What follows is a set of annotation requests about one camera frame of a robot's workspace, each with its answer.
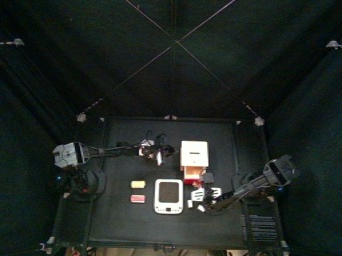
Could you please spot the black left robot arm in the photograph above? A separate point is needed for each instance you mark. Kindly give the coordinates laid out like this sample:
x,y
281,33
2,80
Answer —
x,y
75,155

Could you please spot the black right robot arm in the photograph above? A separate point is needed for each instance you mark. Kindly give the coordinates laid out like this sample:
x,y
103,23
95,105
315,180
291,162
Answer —
x,y
262,183

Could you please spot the light wooden drawer box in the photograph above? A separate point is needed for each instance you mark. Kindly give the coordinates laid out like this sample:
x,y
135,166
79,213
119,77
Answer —
x,y
194,153

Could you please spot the white toy tablet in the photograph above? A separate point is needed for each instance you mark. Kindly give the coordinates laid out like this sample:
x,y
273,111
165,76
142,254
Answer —
x,y
169,196

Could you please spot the yellow toy block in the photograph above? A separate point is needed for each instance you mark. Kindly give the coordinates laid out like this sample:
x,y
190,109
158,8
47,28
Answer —
x,y
138,184

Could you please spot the red toy block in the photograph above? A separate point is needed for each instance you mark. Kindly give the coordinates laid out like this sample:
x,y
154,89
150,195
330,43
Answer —
x,y
138,198

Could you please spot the black plate with white label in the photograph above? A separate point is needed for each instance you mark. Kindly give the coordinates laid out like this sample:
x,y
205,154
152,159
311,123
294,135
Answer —
x,y
261,226

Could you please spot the metal frame corner bracket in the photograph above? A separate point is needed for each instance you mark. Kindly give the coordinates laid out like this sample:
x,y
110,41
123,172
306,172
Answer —
x,y
333,44
16,42
80,117

